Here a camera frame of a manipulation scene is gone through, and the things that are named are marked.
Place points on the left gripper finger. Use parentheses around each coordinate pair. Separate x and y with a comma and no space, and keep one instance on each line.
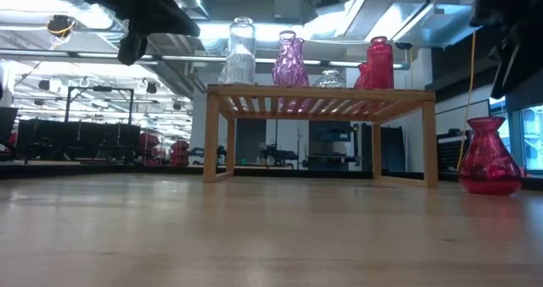
(132,49)
(180,24)

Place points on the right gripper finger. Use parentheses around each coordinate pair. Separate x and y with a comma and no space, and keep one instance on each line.
(530,62)
(500,70)

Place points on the clear ribbed vase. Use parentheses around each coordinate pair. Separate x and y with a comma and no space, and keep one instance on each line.
(242,53)

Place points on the red round bulb vase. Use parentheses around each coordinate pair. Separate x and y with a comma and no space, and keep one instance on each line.
(488,164)

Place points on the pink fluted vase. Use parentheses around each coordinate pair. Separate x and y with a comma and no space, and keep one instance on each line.
(290,62)

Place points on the red tall vase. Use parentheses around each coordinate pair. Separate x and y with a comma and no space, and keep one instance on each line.
(380,64)

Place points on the red square bottle vase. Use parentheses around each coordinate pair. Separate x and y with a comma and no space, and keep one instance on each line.
(361,77)

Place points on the wooden slatted shelf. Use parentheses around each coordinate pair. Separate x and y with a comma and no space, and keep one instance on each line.
(318,93)

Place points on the clear dimpled vase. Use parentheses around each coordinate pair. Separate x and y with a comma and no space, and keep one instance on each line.
(330,80)

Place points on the black yellow-rimmed ceiling fixture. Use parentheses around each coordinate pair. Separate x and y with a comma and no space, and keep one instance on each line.
(59,25)

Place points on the black perforated cart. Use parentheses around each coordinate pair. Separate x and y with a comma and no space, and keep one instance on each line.
(451,155)

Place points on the red tool chest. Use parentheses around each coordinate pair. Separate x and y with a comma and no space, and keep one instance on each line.
(149,147)
(180,153)

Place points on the grey ceiling box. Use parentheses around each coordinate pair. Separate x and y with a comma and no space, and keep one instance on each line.
(287,7)

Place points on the black cabinet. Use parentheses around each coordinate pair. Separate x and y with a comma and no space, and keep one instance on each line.
(392,147)

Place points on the black shelving unit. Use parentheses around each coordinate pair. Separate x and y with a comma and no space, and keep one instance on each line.
(328,142)

